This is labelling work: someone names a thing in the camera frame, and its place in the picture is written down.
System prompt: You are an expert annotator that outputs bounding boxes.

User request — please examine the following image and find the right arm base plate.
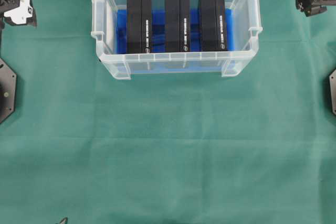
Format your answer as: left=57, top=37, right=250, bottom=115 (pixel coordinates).
left=322, top=69, right=335, bottom=116

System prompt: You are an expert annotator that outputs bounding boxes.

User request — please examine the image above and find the small dark object bottom edge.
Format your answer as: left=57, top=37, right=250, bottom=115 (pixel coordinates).
left=58, top=217, right=68, bottom=224

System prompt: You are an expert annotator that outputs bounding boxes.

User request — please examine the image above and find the blue foam liner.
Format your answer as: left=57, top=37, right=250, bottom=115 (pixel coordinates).
left=117, top=9, right=235, bottom=73

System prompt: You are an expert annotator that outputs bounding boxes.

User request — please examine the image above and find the black realsense box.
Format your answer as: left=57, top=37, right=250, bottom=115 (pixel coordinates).
left=127, top=0, right=153, bottom=54
left=165, top=0, right=191, bottom=52
left=198, top=0, right=228, bottom=51

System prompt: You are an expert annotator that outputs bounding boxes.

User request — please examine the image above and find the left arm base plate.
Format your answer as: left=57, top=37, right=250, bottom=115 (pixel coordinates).
left=0, top=59, right=17, bottom=123

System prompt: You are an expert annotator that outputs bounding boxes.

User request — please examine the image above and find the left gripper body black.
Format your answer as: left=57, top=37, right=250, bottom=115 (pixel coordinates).
left=1, top=0, right=37, bottom=27

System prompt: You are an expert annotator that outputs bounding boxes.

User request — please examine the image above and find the clear plastic storage case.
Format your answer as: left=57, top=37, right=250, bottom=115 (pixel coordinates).
left=91, top=0, right=262, bottom=80

